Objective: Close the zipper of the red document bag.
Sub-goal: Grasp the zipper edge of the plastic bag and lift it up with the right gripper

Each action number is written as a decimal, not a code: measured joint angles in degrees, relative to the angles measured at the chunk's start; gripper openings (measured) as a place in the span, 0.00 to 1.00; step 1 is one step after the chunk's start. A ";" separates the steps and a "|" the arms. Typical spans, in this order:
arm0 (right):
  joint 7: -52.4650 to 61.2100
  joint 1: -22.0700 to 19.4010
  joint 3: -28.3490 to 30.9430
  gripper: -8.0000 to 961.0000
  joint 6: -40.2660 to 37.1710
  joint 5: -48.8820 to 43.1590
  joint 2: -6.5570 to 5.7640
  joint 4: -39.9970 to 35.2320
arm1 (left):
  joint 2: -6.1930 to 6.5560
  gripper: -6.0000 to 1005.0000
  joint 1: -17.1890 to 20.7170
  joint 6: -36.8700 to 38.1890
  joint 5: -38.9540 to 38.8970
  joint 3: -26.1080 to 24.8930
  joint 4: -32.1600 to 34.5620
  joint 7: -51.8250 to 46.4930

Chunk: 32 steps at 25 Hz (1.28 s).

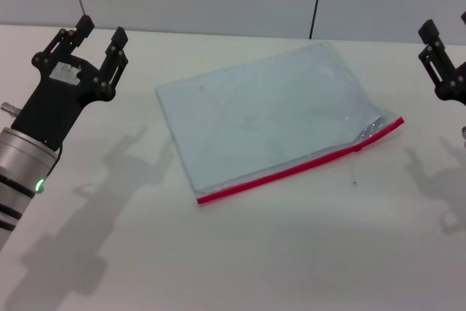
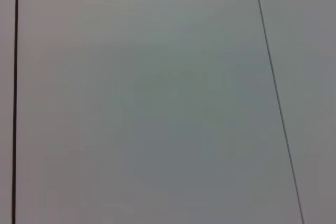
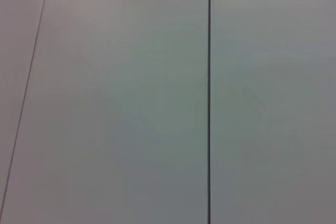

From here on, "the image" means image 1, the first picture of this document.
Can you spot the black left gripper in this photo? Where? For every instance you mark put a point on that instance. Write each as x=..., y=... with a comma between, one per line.
x=54, y=107

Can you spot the red zipper slider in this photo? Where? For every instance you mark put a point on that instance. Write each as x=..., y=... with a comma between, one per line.
x=359, y=149

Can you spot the clear red-zip document bag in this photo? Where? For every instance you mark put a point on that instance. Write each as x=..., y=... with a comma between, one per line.
x=255, y=114

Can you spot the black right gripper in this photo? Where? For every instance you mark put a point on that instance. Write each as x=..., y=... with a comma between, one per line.
x=463, y=89

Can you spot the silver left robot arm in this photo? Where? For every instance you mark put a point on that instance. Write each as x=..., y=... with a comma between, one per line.
x=22, y=165

